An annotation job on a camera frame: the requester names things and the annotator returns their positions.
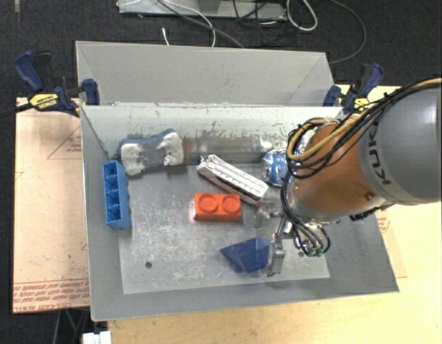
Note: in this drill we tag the brown cardboard board red print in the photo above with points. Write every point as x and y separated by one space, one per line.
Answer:
48 199

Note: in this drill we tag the grey metal bin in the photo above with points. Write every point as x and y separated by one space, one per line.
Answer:
192 256

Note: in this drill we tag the silver ribbed foil packet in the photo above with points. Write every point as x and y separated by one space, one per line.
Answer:
233 177

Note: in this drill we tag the orange two-stud brick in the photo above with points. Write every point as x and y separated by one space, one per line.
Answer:
217 207

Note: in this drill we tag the dark blue wedge block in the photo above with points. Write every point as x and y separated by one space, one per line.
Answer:
249 254

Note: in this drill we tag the blue hollow plastic brick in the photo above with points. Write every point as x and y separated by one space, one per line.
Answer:
116 195

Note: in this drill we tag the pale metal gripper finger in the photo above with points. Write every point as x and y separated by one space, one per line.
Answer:
260 216
276 260

